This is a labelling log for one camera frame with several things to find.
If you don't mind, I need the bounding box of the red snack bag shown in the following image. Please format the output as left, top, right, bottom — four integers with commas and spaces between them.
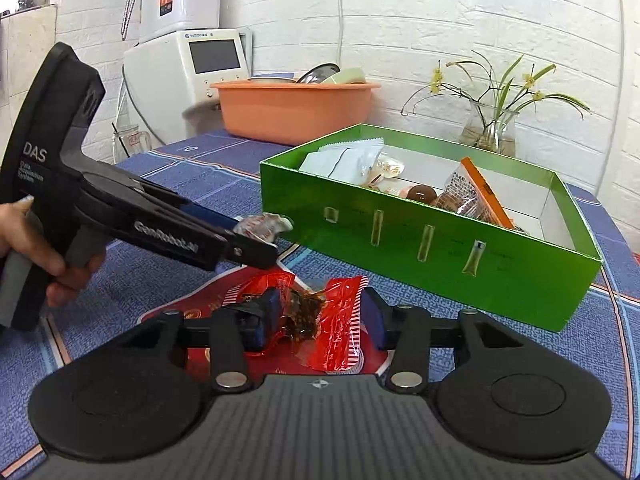
139, 264, 393, 382

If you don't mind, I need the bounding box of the small candy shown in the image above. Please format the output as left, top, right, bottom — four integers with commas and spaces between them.
233, 212, 293, 244

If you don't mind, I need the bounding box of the small cake snack packet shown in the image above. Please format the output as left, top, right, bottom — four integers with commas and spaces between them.
366, 154, 405, 188

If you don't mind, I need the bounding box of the clear orange dried fruit bag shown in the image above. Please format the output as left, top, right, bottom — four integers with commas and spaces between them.
432, 157, 515, 230

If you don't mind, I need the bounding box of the white foil snack bag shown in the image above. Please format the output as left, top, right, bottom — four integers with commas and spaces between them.
298, 138, 384, 185

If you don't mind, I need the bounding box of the person's left hand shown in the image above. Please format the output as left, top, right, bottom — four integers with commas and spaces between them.
1, 197, 105, 307

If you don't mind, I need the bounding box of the glass jar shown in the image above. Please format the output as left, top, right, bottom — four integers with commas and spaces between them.
112, 125, 152, 164

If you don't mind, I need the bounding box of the white screen appliance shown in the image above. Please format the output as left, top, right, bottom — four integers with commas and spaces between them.
122, 29, 248, 144

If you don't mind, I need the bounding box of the orange plastic basin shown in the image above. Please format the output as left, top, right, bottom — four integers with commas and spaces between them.
213, 80, 379, 145

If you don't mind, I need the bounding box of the green cardboard box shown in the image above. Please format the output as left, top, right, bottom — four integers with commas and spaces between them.
260, 125, 602, 332

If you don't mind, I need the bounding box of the metal bowl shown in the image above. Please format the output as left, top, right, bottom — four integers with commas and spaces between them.
296, 63, 341, 84

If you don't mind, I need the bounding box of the green ceramic dish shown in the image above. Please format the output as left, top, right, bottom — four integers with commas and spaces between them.
322, 67, 367, 84

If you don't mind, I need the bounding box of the glass vase with flowers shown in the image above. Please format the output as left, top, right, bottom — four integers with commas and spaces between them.
400, 51, 591, 157

